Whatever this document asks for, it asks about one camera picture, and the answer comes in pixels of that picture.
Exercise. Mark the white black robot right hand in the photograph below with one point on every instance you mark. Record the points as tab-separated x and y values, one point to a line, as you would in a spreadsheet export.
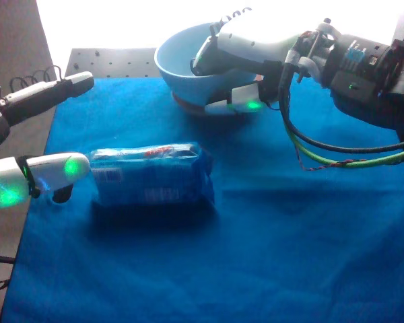
249	43

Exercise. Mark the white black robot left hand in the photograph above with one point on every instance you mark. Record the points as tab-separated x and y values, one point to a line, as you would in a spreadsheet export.
50	168

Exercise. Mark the light blue bowl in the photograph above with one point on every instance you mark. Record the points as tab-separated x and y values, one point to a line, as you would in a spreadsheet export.
178	60

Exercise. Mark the blue plastic snack package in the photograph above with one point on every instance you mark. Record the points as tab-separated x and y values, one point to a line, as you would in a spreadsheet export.
148	178

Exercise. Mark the perforated metal board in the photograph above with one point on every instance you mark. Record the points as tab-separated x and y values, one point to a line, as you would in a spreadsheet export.
121	62

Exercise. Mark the blue cloth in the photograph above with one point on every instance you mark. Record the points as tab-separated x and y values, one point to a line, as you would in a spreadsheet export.
222	252

